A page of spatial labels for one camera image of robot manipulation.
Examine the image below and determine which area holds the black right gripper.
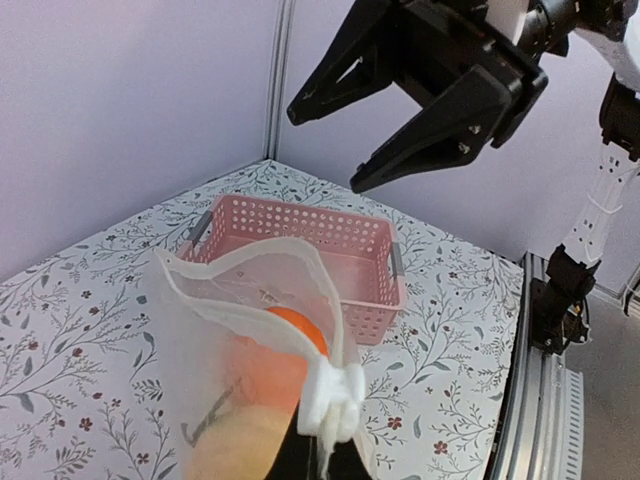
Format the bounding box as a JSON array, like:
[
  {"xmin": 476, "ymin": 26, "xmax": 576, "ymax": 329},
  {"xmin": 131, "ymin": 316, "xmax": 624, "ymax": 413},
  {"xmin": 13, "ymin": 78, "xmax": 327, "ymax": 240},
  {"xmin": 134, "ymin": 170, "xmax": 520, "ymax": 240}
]
[{"xmin": 286, "ymin": 1, "xmax": 579, "ymax": 193}]

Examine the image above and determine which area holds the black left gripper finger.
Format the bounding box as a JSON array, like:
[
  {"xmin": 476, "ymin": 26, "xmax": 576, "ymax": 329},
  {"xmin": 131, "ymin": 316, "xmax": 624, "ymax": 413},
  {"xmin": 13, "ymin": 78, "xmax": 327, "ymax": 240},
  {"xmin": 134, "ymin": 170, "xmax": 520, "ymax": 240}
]
[{"xmin": 267, "ymin": 406, "xmax": 373, "ymax": 480}]

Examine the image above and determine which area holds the yellow toy fruit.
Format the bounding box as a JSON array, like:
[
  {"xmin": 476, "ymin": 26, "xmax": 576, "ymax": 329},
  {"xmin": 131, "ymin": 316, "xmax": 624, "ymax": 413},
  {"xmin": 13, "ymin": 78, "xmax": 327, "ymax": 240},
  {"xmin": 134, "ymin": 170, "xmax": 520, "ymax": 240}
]
[{"xmin": 184, "ymin": 405, "xmax": 295, "ymax": 479}]

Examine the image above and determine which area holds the orange toy fruit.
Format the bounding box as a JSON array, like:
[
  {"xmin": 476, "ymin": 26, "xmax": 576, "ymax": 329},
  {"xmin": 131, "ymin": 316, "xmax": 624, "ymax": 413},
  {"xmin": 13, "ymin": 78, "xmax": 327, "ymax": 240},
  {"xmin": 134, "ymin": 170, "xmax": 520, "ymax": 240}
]
[{"xmin": 267, "ymin": 306, "xmax": 329, "ymax": 357}]

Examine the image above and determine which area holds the clear zip top bag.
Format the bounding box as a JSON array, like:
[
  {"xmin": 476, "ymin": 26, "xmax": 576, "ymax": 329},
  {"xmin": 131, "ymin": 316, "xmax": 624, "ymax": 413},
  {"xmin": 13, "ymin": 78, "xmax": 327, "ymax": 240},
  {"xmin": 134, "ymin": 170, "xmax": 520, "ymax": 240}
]
[{"xmin": 145, "ymin": 248, "xmax": 375, "ymax": 478}]

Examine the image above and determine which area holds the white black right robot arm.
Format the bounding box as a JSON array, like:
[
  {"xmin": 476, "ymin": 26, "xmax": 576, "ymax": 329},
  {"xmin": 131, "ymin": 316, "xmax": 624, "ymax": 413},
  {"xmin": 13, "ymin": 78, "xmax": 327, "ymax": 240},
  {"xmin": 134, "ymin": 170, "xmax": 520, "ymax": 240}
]
[{"xmin": 287, "ymin": 1, "xmax": 639, "ymax": 320}]

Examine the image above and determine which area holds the pink plastic basket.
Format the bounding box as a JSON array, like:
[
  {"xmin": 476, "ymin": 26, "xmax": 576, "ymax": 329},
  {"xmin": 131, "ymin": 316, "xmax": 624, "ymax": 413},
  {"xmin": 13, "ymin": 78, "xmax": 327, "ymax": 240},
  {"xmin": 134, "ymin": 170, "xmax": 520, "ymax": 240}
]
[{"xmin": 177, "ymin": 194, "xmax": 406, "ymax": 346}]

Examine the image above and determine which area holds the floral patterned table mat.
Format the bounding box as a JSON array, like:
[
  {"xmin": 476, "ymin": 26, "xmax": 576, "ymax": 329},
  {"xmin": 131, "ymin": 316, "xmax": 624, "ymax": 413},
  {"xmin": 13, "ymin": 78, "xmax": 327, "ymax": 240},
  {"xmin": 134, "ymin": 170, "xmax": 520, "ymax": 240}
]
[{"xmin": 1, "ymin": 161, "xmax": 524, "ymax": 479}]

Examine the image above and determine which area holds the right aluminium frame post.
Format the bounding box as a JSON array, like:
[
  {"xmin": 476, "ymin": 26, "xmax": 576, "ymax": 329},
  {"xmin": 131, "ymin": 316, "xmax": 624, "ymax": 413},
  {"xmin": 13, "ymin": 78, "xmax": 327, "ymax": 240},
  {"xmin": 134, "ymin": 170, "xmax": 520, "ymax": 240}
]
[{"xmin": 263, "ymin": 0, "xmax": 297, "ymax": 160}]

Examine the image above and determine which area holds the aluminium front rail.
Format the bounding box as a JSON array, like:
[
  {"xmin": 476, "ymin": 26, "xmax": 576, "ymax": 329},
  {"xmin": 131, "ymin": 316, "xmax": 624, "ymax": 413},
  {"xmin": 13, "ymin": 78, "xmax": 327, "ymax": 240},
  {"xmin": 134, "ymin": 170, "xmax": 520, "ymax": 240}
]
[{"xmin": 492, "ymin": 252, "xmax": 640, "ymax": 480}]

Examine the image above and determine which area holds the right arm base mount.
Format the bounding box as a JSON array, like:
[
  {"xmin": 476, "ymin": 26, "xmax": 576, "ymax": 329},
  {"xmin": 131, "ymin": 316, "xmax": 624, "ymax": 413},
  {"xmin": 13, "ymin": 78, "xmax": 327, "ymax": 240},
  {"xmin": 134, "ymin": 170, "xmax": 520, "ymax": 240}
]
[{"xmin": 529, "ymin": 279, "xmax": 590, "ymax": 355}]

